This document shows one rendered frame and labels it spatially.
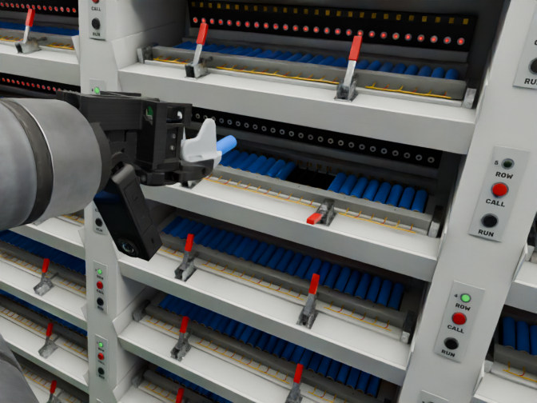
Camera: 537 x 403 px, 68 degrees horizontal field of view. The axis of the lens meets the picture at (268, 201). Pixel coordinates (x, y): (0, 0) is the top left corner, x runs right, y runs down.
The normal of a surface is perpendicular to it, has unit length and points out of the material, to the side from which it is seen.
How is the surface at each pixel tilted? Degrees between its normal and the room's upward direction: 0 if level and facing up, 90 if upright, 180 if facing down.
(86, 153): 75
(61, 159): 80
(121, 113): 91
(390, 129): 108
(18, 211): 119
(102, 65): 90
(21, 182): 89
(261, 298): 18
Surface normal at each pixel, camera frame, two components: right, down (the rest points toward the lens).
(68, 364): -0.02, -0.82
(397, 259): -0.44, 0.52
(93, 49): -0.42, 0.24
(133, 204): 0.91, 0.22
